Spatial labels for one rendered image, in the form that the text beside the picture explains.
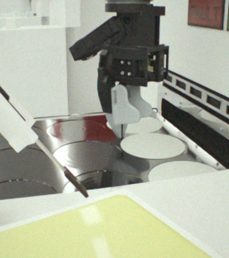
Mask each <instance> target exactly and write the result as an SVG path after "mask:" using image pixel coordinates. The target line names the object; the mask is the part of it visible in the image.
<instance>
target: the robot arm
mask: <svg viewBox="0 0 229 258"><path fill-rule="evenodd" d="M104 1H108V3H105V13H116V16H112V17H111V18H110V19H108V20H107V21H105V22H104V23H103V24H102V25H100V26H98V27H97V28H96V29H94V30H93V31H91V32H90V33H89V34H88V35H86V36H85V37H83V38H81V39H79V40H78V41H77V42H76V43H75V44H74V45H73V46H71V47H70V48H69V50H70V53H71V55H72V57H73V59H74V61H79V60H82V61H83V60H88V59H91V58H92V57H95V56H96V55H98V53H99V52H100V51H101V53H100V58H99V63H98V68H97V72H98V77H97V92H98V97H99V100H100V103H101V107H102V111H103V112H105V116H106V119H107V121H108V123H109V125H110V127H111V129H112V131H113V132H114V134H115V136H116V137H117V138H121V137H124V135H125V132H126V130H127V127H128V124H136V123H138V122H139V121H140V120H141V117H149V116H150V115H151V114H152V106H151V104H150V103H148V102H147V101H146V100H144V99H143V98H142V96H141V90H140V87H141V86H144V87H147V83H148V82H158V83H159V82H162V81H163V80H164V79H168V77H169V73H168V67H169V45H165V44H159V41H160V34H159V29H160V17H161V16H165V9H166V7H165V6H154V4H150V3H151V1H153V0H104ZM165 55H166V66H165V68H164V59H165ZM165 69H166V71H164V70H165ZM116 81H117V82H119V83H118V84H117V86H116V85H115V82H116Z"/></svg>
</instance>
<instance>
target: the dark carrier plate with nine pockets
mask: <svg viewBox="0 0 229 258"><path fill-rule="evenodd" d="M150 117H154V119H157V120H159V121H160V122H161V123H162V128H161V129H159V130H157V131H154V132H149V133H156V134H164V135H168V136H172V137H174V138H177V139H179V140H180V141H181V142H183V143H184V144H185V150H184V152H183V153H181V154H180V155H177V156H175V157H171V158H167V159H159V160H155V159H148V158H141V157H137V156H134V155H132V154H129V153H127V152H126V151H124V150H123V149H122V148H121V146H120V143H121V141H122V140H123V139H125V138H126V137H128V136H131V135H135V134H129V133H125V135H124V137H121V138H117V137H116V136H115V134H114V132H113V131H112V130H111V129H110V128H109V127H108V126H107V125H106V123H107V119H106V116H105V115H94V116H80V117H73V118H66V119H53V120H39V121H36V122H35V123H34V125H33V126H32V127H31V129H32V130H33V131H34V132H35V134H36V135H37V136H38V139H39V140H40V142H41V143H42V144H43V145H44V146H45V147H46V148H47V149H48V150H49V151H50V152H51V153H52V154H53V155H54V156H55V157H56V158H57V159H58V160H59V162H60V163H61V164H62V165H63V166H65V167H66V168H67V169H68V170H69V171H70V172H71V173H72V174H73V175H74V176H75V177H76V178H77V179H78V180H79V181H80V182H81V183H82V184H83V185H84V186H85V187H86V189H87V190H91V189H99V188H111V187H119V186H124V185H132V184H140V183H145V182H149V179H148V174H149V172H150V170H151V169H153V168H154V167H156V166H158V165H160V164H164V163H167V162H170V161H192V162H198V163H201V164H206V165H209V166H211V167H213V168H215V169H217V170H218V171H222V170H226V168H225V167H224V166H222V165H221V164H220V163H219V162H218V161H216V160H215V159H214V158H212V157H211V156H210V155H209V154H207V153H206V152H205V151H204V150H203V149H202V148H200V147H199V146H198V145H197V144H196V143H194V142H193V141H192V140H191V139H189V138H187V137H186V136H185V135H184V134H183V133H182V132H180V131H179V130H178V129H176V128H175V127H174V126H172V125H171V124H170V123H169V122H167V121H166V120H165V119H164V118H163V117H162V116H161V115H159V113H157V112H156V111H152V114H151V115H150ZM70 192H78V190H77V189H76V188H75V187H74V186H73V184H72V183H71V182H70V181H69V180H68V179H67V178H66V177H65V175H64V172H63V171H62V170H61V169H60V168H59V167H58V166H57V164H55V163H54V162H53V160H51V159H50V158H49V156H48V155H47V154H46V153H45V152H44V151H43V150H42V149H41V148H40V147H39V145H38V144H37V143H36V142H35V143H33V144H30V145H27V146H26V147H25V148H23V149H22V150H21V151H20V152H19V153H18V152H16V151H15V150H14V149H13V148H12V147H11V145H10V144H9V141H8V140H7V139H6V138H5V137H4V136H3V135H2V134H1V133H0V200H6V199H18V198H25V197H27V198H29V197H34V196H41V195H53V194H60V193H70Z"/></svg>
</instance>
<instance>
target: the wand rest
mask: <svg viewBox="0 0 229 258"><path fill-rule="evenodd" d="M0 86H1V87H2V89H3V90H4V91H5V92H6V93H7V94H8V95H9V96H10V100H9V102H10V103H11V104H12V106H14V107H15V109H16V110H18V111H19V113H20V114H21V115H22V117H23V118H24V119H25V120H26V122H25V121H24V120H23V119H22V117H21V116H20V115H19V114H18V113H17V111H16V110H15V109H14V108H13V107H12V106H11V105H10V104H9V103H8V102H7V101H6V99H5V98H4V96H3V95H1V93H0V133H1V134H2V135H3V136H4V137H5V138H6V139H7V140H8V141H9V144H10V145H11V147H12V148H13V149H14V150H15V151H16V152H18V153H19V152H20V151H21V150H22V149H23V148H25V147H26V146H27V145H30V144H33V143H35V141H36V140H37V139H38V136H37V135H36V134H35V132H34V131H33V130H32V129H31V127H32V126H33V125H34V123H35V122H36V121H35V119H34V118H33V117H31V115H30V114H29V113H28V111H27V110H26V109H25V108H24V107H23V106H22V105H21V103H20V102H19V101H18V100H17V99H16V98H15V97H14V95H13V94H12V92H11V91H10V90H9V89H8V88H7V87H6V86H5V85H4V84H3V82H2V81H1V80H0Z"/></svg>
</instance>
